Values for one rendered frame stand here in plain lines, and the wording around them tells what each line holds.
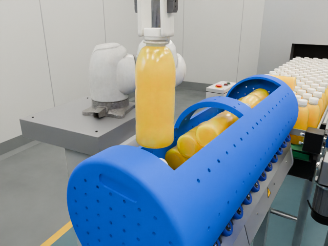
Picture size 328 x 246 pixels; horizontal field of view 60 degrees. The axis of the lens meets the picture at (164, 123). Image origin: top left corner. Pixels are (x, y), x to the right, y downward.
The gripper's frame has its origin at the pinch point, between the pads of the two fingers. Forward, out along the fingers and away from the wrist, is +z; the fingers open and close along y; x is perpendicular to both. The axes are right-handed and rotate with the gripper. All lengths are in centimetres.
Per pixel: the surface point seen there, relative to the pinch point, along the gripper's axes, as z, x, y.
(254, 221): 59, 32, 12
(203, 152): 24.7, 4.6, 7.5
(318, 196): 80, 92, 26
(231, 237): 53, 17, 11
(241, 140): 27.2, 19.0, 10.0
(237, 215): 49, 21, 10
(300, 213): 110, 118, 18
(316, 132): 46, 85, 20
